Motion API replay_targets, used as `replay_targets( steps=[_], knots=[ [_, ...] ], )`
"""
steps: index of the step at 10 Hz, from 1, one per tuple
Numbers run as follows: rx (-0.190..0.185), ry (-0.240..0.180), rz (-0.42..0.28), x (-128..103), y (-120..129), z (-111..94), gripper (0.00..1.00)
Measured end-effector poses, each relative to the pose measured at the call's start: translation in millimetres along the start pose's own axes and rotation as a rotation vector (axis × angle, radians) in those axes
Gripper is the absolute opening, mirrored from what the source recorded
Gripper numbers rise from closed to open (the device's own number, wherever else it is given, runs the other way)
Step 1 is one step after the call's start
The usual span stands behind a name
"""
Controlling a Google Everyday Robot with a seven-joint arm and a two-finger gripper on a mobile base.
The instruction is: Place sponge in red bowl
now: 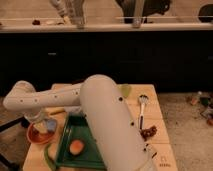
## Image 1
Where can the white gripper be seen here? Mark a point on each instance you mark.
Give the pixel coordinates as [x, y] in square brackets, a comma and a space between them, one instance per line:
[37, 117]

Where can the blue sponge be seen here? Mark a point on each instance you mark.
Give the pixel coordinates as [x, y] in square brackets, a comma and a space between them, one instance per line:
[51, 125]

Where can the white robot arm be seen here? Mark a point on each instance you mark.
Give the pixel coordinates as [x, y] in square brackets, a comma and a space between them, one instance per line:
[108, 116]

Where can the red bowl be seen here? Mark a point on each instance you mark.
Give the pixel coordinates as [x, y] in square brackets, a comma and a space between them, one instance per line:
[35, 137]

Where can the yellow banana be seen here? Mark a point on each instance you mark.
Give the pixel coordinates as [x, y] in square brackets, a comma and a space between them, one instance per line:
[57, 111]

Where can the green tray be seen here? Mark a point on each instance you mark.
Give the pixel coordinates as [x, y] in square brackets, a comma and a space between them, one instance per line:
[76, 127]

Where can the orange bread roll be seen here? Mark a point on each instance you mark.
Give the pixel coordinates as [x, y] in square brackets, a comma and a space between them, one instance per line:
[76, 147]

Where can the green bean pod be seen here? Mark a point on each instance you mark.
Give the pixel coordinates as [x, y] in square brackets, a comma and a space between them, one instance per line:
[51, 164]

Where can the light green round object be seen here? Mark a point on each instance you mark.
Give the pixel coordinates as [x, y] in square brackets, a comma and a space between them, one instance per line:
[125, 90]

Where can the dark grape bunch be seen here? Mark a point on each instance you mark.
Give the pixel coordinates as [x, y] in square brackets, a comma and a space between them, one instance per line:
[150, 132]

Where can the black cabinet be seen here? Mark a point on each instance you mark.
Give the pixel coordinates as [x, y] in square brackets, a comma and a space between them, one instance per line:
[172, 61]

